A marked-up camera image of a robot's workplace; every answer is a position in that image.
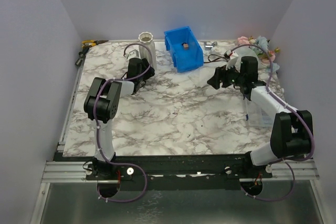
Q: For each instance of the aluminium frame rail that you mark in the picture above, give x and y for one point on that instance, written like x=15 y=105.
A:
x=64 y=172

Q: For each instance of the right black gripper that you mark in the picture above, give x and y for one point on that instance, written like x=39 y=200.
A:
x=223 y=76

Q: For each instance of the small white cylinder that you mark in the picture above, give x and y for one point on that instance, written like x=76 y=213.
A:
x=216 y=50

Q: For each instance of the metal bracket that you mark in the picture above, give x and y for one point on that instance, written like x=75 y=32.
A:
x=210 y=45

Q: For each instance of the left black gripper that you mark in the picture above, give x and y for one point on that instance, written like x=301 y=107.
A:
x=148 y=74

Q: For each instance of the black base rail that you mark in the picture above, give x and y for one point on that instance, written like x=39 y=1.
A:
x=176 y=172

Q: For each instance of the yellow handled pliers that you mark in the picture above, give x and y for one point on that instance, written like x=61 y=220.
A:
x=92 y=43

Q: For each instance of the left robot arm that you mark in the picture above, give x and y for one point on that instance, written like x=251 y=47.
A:
x=101 y=105

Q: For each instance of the flower bouquet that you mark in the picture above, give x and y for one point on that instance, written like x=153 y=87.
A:
x=248 y=46

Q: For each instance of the white ribbed ceramic vase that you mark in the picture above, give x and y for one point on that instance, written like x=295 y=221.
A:
x=147 y=49

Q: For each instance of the clear plastic organizer box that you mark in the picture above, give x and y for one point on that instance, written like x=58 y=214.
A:
x=255 y=115

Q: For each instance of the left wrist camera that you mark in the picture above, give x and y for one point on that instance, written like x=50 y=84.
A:
x=132 y=54

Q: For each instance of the blue plastic bin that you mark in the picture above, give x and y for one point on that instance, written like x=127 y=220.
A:
x=183 y=60

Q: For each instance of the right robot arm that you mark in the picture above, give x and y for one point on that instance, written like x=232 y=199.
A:
x=291 y=135

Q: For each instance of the brown ribbon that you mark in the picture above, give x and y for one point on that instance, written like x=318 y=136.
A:
x=211 y=58

